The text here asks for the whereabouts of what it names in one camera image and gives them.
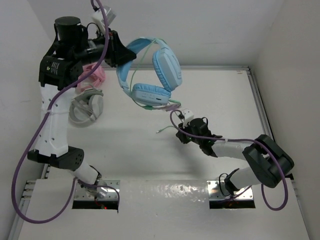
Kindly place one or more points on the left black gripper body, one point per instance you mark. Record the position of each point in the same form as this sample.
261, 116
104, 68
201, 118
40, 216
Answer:
89, 52

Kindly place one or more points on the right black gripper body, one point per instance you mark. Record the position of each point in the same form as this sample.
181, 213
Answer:
197, 140

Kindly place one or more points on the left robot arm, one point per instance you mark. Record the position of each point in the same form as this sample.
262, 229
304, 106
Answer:
57, 87

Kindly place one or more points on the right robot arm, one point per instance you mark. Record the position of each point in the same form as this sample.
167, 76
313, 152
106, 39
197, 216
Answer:
267, 161

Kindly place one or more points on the pink headphones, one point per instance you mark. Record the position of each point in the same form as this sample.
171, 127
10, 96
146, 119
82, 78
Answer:
93, 80

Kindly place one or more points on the grey headphones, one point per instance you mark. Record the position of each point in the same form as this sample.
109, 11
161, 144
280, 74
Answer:
86, 108

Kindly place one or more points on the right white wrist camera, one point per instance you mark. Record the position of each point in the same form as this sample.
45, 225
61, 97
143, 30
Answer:
186, 115

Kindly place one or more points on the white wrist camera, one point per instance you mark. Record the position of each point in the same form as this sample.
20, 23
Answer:
102, 16
186, 115

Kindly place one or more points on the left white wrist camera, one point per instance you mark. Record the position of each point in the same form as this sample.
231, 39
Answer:
102, 16

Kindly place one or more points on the aluminium table frame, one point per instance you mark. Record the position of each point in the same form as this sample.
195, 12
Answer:
163, 183

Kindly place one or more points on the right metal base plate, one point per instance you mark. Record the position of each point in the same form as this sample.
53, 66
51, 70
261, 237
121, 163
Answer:
217, 192

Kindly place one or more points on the metal base plate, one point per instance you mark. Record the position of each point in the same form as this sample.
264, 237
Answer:
107, 192
217, 192

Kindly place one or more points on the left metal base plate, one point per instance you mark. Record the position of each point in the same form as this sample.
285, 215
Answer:
107, 192

